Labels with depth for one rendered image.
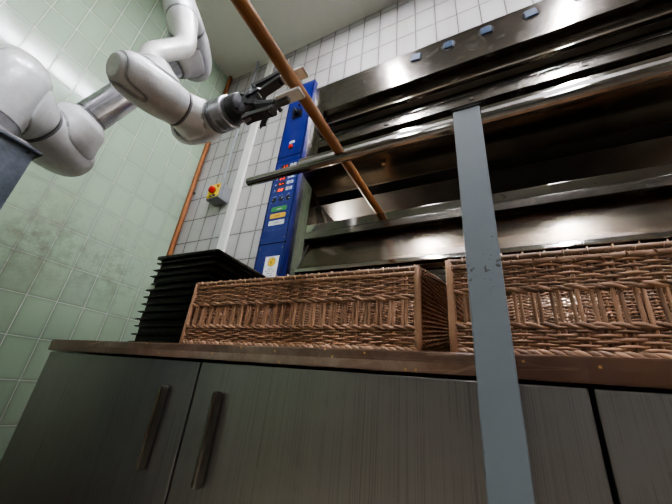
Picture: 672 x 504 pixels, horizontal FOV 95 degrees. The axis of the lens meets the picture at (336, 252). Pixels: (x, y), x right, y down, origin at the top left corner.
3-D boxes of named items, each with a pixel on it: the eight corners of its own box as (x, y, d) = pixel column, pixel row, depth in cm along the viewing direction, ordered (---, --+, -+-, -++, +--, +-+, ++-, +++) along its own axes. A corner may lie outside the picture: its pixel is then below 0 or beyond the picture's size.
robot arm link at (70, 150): (-18, 121, 87) (38, 171, 107) (24, 150, 85) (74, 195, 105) (181, 7, 119) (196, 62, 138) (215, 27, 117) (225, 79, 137)
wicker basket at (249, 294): (288, 367, 109) (299, 293, 121) (457, 379, 86) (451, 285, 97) (172, 345, 70) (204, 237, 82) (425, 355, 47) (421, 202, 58)
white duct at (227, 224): (167, 434, 124) (270, 61, 219) (176, 436, 122) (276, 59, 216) (164, 434, 123) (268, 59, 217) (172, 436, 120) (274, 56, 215)
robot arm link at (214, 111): (225, 140, 89) (240, 134, 86) (200, 116, 81) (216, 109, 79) (232, 117, 92) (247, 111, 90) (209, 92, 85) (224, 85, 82)
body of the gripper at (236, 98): (244, 110, 89) (270, 100, 85) (238, 132, 86) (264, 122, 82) (226, 88, 83) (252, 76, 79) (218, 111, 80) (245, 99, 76)
